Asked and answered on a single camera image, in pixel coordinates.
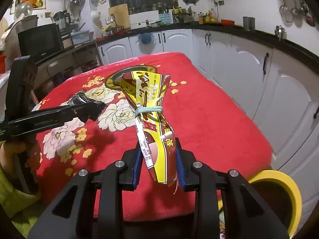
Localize dark green snack wrapper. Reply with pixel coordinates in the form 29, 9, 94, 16
67, 91, 101, 106

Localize yellow brown snack bag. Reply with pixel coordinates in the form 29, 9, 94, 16
120, 70, 177, 186

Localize green sleeve forearm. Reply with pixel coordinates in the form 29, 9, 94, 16
1, 169, 45, 238

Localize yellow rimmed trash bin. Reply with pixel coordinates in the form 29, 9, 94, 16
217, 170, 302, 238

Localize person left hand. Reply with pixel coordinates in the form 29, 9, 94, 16
1, 140, 41, 180

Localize black microwave oven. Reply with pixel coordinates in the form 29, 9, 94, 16
17, 23, 63, 62

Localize round metal gold-rimmed tray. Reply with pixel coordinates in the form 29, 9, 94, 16
104, 65, 158, 90

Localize red floral table cloth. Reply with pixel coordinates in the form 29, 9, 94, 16
34, 52, 274, 222

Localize black blender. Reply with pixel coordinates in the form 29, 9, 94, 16
53, 10, 71, 30

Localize white lower cabinets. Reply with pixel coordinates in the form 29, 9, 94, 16
98, 27, 318, 205

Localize wooden cutting board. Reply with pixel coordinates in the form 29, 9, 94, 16
108, 4, 130, 29

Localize red bowl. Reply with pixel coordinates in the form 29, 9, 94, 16
221, 20, 235, 26

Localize steel kettle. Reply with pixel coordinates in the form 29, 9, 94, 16
274, 25, 287, 40

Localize grey canister pair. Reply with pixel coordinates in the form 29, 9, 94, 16
243, 16, 255, 32

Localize fruit picture frame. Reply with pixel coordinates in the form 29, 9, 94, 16
10, 0, 46, 15

